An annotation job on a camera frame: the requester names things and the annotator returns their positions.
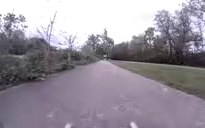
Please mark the distant cluster of trees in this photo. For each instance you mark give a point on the distant cluster of trees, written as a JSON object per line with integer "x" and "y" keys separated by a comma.
{"x": 98, "y": 45}

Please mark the grey asphalt path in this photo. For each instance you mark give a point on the grey asphalt path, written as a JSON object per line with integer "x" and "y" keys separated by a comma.
{"x": 100, "y": 96}

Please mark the bare thin tree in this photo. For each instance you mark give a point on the bare thin tree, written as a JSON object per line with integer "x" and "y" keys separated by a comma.
{"x": 50, "y": 36}
{"x": 70, "y": 46}

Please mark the row of trees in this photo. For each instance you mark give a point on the row of trees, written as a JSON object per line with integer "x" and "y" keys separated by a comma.
{"x": 170, "y": 43}

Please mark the mown grass strip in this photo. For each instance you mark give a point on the mown grass strip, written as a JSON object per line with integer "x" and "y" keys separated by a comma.
{"x": 176, "y": 76}

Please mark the wild bushes beside path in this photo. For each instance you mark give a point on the wild bushes beside path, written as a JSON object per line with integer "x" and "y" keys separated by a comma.
{"x": 26, "y": 65}

